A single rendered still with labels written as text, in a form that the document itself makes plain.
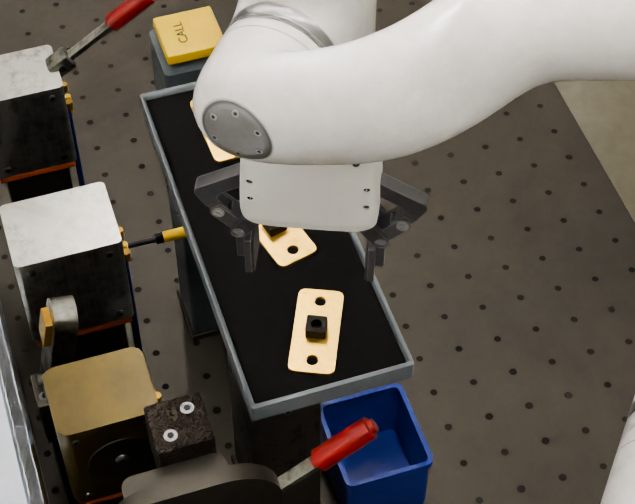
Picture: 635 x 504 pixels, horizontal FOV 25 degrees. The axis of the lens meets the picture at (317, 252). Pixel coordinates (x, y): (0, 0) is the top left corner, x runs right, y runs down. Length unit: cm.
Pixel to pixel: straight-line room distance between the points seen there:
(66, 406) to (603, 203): 89
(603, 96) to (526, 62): 224
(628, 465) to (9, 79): 79
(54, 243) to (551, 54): 64
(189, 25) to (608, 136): 166
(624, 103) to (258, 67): 227
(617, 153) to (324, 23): 212
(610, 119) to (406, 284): 128
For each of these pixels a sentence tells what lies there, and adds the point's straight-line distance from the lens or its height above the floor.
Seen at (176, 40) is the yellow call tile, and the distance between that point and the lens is 144.
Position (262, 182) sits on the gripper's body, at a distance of 102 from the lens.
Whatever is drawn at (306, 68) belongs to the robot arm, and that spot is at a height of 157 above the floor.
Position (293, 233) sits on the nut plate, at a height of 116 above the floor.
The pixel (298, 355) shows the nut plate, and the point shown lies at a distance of 119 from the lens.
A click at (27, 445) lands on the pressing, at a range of 135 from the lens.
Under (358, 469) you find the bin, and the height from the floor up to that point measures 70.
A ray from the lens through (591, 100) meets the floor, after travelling 306.
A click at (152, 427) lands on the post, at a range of 123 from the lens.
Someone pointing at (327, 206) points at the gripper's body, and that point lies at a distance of 103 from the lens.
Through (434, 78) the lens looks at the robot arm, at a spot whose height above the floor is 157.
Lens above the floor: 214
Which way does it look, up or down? 51 degrees down
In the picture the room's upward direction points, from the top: straight up
